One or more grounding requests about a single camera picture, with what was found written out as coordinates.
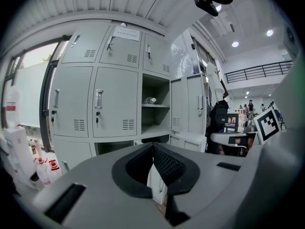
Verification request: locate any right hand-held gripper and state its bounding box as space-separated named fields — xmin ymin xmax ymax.
xmin=209 ymin=107 xmax=282 ymax=150

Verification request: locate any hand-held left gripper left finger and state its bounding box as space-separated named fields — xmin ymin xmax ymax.
xmin=111 ymin=142 xmax=153 ymax=199

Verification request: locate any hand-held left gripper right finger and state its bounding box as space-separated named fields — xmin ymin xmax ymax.
xmin=152 ymin=142 xmax=201 ymax=227

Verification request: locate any grey metal locker cabinet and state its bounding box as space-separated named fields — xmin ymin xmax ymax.
xmin=49 ymin=23 xmax=173 ymax=205

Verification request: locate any black backpack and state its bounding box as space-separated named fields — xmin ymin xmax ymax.
xmin=209 ymin=100 xmax=230 ymax=132

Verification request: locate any black balcony railing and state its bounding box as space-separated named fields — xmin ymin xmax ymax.
xmin=224 ymin=60 xmax=294 ymax=84

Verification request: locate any clear plastic bag red print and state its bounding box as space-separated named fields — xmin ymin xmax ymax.
xmin=33 ymin=156 xmax=60 ymax=186

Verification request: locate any white cardboard carton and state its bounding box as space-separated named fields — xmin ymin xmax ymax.
xmin=4 ymin=126 xmax=45 ymax=190

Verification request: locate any white paper notice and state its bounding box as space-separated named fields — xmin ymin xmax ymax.
xmin=112 ymin=25 xmax=142 ymax=42

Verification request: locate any reflective wall panel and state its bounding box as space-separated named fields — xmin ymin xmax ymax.
xmin=171 ymin=43 xmax=194 ymax=79

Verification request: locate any black head-worn camera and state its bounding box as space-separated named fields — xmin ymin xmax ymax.
xmin=193 ymin=0 xmax=219 ymax=17

